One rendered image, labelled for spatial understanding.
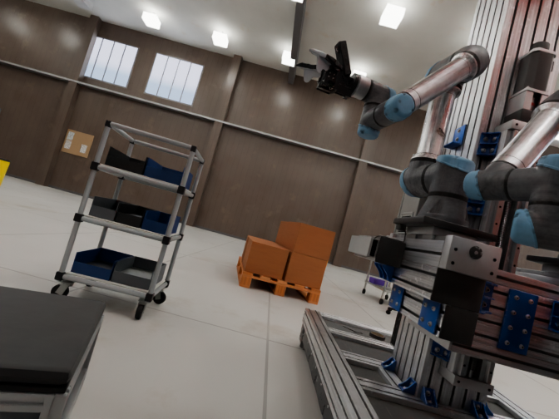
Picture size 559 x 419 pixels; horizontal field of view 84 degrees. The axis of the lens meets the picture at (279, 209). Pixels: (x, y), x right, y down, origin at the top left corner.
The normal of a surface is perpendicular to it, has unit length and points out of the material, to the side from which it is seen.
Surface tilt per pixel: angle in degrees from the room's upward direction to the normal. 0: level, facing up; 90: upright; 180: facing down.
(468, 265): 90
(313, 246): 90
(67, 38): 90
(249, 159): 90
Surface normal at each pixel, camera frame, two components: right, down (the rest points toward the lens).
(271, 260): 0.16, -0.03
